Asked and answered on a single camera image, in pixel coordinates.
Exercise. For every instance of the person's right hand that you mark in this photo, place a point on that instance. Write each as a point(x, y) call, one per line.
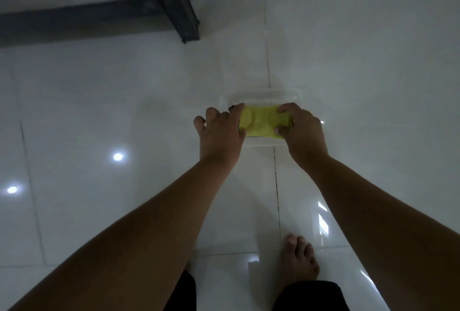
point(305, 138)

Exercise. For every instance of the person's left hand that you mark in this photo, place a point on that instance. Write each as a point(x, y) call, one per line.
point(220, 140)

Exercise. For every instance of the person's right thumb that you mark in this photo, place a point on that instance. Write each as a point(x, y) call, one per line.
point(283, 130)

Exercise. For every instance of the person's left middle finger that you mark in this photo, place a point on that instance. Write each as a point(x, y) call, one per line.
point(225, 116)

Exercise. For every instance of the person's left little finger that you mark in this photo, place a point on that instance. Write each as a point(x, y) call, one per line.
point(199, 124)

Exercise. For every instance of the yellow cloth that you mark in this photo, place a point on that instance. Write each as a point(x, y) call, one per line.
point(262, 122)

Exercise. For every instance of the person's left forearm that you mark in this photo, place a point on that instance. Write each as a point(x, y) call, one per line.
point(136, 235)

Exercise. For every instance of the person's right forearm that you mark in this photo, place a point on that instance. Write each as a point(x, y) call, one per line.
point(388, 235)

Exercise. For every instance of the clear plastic container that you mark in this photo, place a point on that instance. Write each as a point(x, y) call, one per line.
point(264, 98)

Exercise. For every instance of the person's right foot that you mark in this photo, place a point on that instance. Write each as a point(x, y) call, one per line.
point(297, 260)

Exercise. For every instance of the person's black trousers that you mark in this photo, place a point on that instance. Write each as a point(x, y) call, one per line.
point(309, 298)

